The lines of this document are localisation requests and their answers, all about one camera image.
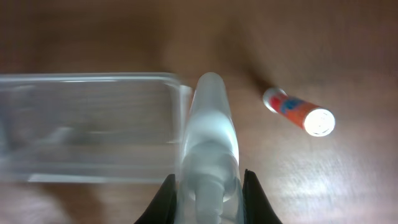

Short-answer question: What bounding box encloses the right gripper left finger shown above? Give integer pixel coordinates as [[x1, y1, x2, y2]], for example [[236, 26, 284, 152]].
[[134, 174, 177, 224]]

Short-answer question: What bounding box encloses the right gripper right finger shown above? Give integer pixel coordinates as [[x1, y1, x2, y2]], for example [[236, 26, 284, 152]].
[[243, 169, 282, 224]]

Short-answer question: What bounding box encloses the white spray bottle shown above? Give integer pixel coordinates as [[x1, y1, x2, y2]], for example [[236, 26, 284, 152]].
[[175, 72, 244, 224]]

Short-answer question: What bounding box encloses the orange tablet tube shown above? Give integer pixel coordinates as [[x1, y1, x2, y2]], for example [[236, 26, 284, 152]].
[[262, 88, 336, 137]]

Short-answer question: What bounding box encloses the clear plastic container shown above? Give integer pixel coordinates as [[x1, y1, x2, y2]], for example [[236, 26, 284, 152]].
[[1, 72, 192, 184]]

